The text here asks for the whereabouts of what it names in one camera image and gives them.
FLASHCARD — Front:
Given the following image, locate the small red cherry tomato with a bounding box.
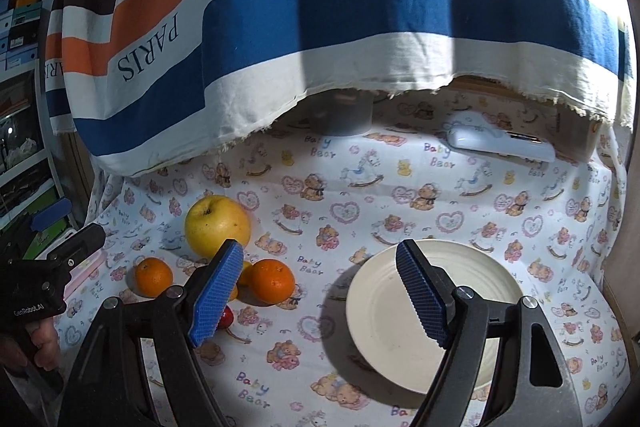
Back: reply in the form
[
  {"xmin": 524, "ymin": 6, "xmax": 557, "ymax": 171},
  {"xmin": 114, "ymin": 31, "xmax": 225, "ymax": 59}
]
[{"xmin": 217, "ymin": 306, "xmax": 234, "ymax": 329}]

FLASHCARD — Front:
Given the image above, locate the orange mandarin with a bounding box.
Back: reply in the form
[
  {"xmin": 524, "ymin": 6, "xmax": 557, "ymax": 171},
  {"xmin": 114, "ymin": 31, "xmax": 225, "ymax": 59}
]
[
  {"xmin": 248, "ymin": 259, "xmax": 295, "ymax": 305},
  {"xmin": 134, "ymin": 257, "xmax": 174, "ymax": 298}
]

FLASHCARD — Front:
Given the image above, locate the small yellow-orange kumquat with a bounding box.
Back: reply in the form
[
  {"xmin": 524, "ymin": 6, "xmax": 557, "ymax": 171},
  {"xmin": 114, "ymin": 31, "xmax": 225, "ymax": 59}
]
[{"xmin": 228, "ymin": 261, "xmax": 253, "ymax": 301}]

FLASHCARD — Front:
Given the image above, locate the left human hand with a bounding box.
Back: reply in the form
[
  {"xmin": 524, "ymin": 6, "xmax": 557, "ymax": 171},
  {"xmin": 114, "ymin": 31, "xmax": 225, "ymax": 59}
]
[{"xmin": 0, "ymin": 317, "xmax": 61, "ymax": 371}]

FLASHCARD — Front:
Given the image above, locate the pink book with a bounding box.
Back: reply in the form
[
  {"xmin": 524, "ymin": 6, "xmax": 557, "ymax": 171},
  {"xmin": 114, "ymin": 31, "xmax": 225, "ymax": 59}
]
[{"xmin": 39, "ymin": 229, "xmax": 106, "ymax": 300}]

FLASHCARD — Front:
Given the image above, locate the white storage shelf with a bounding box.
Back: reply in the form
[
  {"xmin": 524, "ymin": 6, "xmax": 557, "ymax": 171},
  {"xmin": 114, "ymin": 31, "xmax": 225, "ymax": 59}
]
[{"xmin": 1, "ymin": 0, "xmax": 64, "ymax": 234}]

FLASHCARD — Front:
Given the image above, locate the cream ceramic plate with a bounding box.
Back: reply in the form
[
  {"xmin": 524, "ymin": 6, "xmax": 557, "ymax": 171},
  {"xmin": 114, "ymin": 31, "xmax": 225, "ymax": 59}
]
[{"xmin": 346, "ymin": 239, "xmax": 523, "ymax": 395}]

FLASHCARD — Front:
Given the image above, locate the large yellow apple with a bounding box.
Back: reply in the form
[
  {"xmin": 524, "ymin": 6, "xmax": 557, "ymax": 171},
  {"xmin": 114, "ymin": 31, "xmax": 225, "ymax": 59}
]
[{"xmin": 184, "ymin": 195, "xmax": 252, "ymax": 259}]

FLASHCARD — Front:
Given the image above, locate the baby bear printed sheet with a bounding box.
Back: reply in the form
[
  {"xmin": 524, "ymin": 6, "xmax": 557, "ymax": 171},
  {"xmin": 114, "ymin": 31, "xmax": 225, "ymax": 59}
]
[{"xmin": 56, "ymin": 92, "xmax": 630, "ymax": 426}]

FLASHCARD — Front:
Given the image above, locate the white plastic device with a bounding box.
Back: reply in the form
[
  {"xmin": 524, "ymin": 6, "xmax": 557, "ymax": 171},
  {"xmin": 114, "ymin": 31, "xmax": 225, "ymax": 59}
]
[{"xmin": 442, "ymin": 110, "xmax": 555, "ymax": 162}]

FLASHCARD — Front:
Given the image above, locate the striped Paris fabric cloth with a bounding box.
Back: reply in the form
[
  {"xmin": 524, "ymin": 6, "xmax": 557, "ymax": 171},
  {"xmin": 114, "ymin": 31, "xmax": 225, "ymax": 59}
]
[{"xmin": 44, "ymin": 0, "xmax": 637, "ymax": 176}]

